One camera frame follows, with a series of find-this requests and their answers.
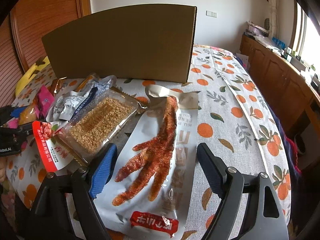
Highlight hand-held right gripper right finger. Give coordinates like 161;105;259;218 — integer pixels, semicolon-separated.
196;142;289;240

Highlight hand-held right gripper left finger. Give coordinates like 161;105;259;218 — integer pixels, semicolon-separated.
25;143;118;240

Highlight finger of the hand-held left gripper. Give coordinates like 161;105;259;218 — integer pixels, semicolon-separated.
0;106;25;123
0;124;34;137

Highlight yellow orange snack packet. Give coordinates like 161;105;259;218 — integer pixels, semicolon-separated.
18;104;40;126

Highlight pink snack packet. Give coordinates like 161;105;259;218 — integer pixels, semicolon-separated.
37;85;55;119

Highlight chicken foot snack packet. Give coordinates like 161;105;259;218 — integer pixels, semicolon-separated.
96;84;199;238

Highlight white blue snack packet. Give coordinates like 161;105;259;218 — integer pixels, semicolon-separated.
46;75;118;123

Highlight brown cardboard box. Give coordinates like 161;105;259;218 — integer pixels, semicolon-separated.
41;5;198;83

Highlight red white snack packet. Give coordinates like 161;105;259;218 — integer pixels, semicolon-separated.
32;120;75;172

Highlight yellow plush toy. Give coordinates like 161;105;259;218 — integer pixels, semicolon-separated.
15;56;51;96

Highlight clear rice crisp packet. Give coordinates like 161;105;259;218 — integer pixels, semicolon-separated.
57;86;150;167

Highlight orange fruit print bedsheet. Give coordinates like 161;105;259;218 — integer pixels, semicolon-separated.
5;44;292;240

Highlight orange foil snack packet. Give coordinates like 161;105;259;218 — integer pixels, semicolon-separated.
50;73;98;93

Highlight navy blue blanket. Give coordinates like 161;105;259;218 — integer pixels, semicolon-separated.
269;109;302;183

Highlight red cloth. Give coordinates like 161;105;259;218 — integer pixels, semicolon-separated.
287;136;303;174

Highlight dark shoe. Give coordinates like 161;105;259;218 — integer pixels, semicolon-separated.
294;134;307;155

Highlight wooden louvred wardrobe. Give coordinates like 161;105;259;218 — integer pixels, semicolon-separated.
0;0;92;108

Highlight white paper bag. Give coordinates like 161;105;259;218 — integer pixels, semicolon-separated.
234;52;251;70

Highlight wooden low cabinet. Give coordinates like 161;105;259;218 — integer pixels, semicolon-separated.
239;34;320;137

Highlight floral blanket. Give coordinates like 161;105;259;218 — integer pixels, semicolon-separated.
194;44;237;55

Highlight assorted boxes and bottles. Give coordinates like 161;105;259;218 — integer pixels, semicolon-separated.
244;19;320;88

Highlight window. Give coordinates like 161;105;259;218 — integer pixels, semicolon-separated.
292;2;320;67

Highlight white wrapped pipe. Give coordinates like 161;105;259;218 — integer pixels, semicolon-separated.
264;0;280;38

